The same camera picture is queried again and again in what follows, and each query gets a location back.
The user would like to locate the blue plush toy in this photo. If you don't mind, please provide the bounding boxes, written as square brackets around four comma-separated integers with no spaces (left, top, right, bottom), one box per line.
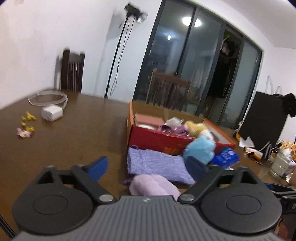
[184,136,216,166]

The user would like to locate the lavender knit cloth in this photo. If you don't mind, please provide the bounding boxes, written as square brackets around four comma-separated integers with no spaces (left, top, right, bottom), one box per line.
[127,145,196,185]

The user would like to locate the dark wooden chair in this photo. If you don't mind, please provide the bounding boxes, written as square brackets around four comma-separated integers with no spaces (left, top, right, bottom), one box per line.
[60,49,85,93]
[145,69,191,111]

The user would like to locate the hanging clothes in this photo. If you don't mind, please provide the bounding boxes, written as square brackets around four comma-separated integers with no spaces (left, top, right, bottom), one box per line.
[218,34,239,98]

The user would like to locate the glass cup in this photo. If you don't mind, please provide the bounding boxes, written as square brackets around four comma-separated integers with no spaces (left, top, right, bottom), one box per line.
[270,151,292,178]

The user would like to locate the black paper bag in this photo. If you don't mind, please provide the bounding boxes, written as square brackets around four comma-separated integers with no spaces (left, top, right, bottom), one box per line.
[238,91,288,151]

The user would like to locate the white crumpled wrapper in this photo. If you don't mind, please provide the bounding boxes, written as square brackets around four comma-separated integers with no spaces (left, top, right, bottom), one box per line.
[238,136,256,150]

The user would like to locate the studio light on stand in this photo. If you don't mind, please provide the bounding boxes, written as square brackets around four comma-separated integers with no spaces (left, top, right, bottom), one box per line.
[104,2,149,99]

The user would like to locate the white charger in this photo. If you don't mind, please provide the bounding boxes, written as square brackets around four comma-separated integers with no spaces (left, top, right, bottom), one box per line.
[41,106,63,122]

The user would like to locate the blue packet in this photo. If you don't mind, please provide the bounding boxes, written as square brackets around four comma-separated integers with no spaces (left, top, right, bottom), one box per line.
[211,148,240,168]

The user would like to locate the white plush sheep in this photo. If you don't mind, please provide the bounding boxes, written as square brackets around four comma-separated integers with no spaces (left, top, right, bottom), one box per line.
[200,130,215,141]

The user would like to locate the orange tube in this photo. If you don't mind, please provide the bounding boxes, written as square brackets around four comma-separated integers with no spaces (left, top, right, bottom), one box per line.
[247,151,263,165]

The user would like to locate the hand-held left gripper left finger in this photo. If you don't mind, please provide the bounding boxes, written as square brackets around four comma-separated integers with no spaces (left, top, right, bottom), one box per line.
[30,156,116,205]

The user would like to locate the sliding glass door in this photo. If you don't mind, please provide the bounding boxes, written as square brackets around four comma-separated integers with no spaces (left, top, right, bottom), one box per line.
[133,0,264,131]

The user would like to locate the black garment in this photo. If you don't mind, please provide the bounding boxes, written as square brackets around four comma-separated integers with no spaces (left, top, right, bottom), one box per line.
[277,92,296,118]

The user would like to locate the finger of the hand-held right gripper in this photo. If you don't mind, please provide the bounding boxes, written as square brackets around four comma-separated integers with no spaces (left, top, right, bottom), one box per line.
[265,183,296,198]

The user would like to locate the red cardboard box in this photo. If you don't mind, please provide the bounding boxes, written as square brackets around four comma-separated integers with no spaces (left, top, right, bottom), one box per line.
[126,100,237,158]

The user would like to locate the lavender fuzzy cloth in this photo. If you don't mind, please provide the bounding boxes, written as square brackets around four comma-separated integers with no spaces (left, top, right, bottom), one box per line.
[129,174,181,201]

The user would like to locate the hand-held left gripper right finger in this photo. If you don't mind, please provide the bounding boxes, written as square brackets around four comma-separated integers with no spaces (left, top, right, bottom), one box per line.
[178,155,264,205]

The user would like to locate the scattered yellow petals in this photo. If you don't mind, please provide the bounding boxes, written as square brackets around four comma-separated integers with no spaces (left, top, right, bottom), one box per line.
[16,111,37,139]

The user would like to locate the white charging cable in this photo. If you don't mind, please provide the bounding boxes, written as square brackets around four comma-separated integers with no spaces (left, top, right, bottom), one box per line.
[261,142,273,160]

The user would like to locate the yellow plush toy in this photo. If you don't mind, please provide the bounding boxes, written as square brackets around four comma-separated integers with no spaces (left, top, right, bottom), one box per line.
[185,120,208,137]

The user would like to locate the coiled white cable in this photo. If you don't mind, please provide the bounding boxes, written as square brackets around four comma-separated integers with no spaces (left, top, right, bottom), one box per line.
[28,90,68,108]

